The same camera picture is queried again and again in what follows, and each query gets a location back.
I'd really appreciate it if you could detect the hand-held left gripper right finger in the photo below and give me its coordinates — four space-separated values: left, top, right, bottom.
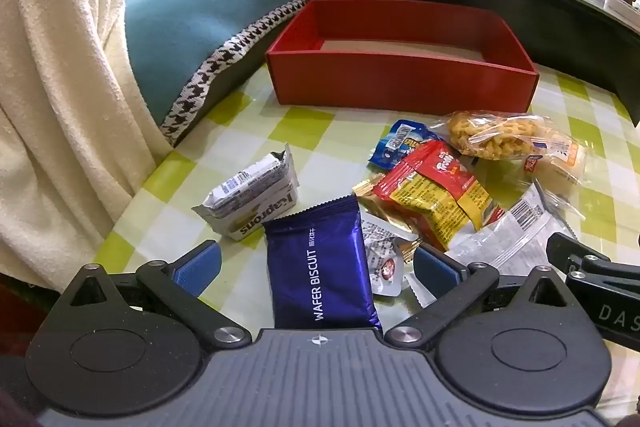
384 244 576 350

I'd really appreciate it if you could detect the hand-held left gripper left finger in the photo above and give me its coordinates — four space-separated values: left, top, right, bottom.
60 241 253 350

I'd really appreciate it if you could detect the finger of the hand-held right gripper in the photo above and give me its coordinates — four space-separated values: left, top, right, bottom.
545 232 640 294

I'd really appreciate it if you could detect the grey white snack packet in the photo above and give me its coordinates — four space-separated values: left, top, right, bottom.
407 184 581 308

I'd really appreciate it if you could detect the red yellow snack packet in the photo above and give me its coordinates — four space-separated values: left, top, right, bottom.
372 139 506 253

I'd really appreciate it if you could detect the gold foil packet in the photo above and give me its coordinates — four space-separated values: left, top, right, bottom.
351 174 418 240

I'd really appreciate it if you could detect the white wafer packet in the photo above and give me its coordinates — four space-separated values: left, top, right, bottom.
192 143 301 242

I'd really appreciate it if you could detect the bun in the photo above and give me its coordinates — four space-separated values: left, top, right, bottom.
522 134 588 202

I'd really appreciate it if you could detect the purple wafer biscuit packet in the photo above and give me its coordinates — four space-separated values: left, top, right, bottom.
262 194 383 333

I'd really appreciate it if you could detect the blue snack packet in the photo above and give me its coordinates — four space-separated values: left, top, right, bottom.
368 119 446 170

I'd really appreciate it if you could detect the clear bag of yellow crisps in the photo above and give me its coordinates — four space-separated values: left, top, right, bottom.
427 109 566 162

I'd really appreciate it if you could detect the red cardboard box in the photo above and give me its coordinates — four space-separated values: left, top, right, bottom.
265 0 541 114

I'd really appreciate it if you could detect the green checked tablecloth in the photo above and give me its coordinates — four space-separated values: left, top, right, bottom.
95 57 640 413

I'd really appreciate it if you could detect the cream fleece blanket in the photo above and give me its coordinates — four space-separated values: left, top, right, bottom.
0 0 173 303

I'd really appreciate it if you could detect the blue houndstooth-edged cushion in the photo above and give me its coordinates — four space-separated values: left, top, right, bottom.
125 0 371 146

